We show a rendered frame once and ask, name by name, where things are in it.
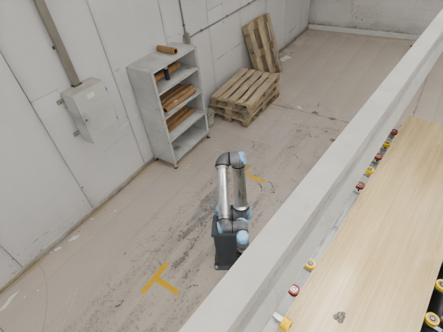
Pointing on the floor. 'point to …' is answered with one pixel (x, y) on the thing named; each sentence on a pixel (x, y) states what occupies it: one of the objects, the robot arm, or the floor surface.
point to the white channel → (306, 201)
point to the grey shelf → (183, 74)
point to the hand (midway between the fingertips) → (246, 263)
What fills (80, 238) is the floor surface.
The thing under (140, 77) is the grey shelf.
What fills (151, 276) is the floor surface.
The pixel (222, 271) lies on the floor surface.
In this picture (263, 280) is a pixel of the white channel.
